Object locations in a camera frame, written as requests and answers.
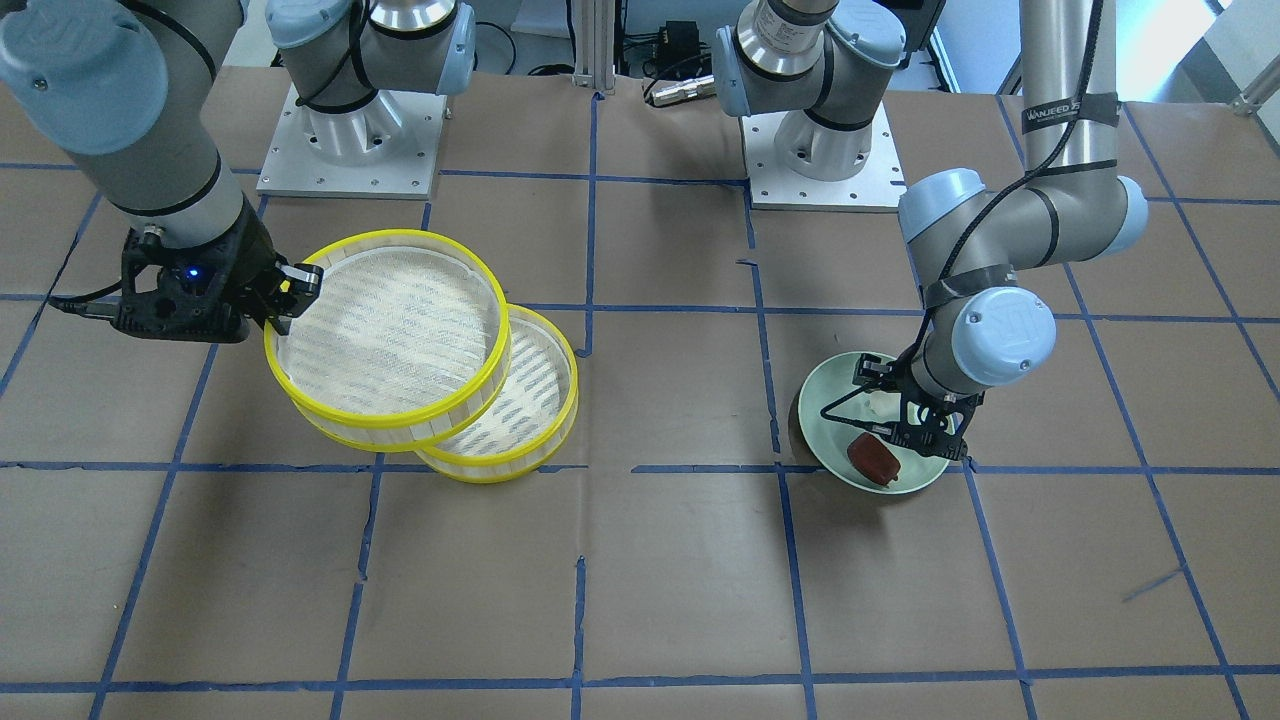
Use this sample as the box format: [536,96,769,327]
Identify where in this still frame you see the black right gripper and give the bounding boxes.
[111,202,324,343]

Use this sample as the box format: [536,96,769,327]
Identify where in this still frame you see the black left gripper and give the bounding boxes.
[852,355,980,461]

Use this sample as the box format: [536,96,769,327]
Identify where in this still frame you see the yellow steamer layer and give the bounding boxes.
[413,305,580,484]
[264,229,512,452]

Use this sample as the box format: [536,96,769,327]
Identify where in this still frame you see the white bun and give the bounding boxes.
[867,391,901,421]

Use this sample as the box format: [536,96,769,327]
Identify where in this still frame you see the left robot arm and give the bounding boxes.
[710,1,1148,464]

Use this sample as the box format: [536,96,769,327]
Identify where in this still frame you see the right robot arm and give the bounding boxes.
[3,1,476,343]

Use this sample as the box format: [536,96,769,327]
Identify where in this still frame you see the brown bun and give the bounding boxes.
[846,432,901,488]

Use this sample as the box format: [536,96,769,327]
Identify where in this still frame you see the light green plate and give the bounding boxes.
[797,351,957,496]

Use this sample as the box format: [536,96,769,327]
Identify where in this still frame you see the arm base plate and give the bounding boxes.
[740,104,906,213]
[256,88,448,201]

